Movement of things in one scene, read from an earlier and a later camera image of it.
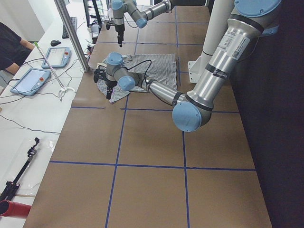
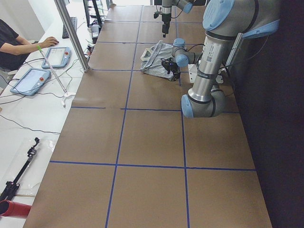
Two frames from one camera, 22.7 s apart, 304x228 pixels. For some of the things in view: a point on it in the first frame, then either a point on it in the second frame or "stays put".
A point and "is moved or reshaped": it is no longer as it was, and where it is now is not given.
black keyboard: x=64 y=33 stays put
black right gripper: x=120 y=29 → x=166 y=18
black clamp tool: x=11 y=186 stays put
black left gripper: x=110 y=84 → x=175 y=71
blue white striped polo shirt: x=160 y=67 is moved or reshaped
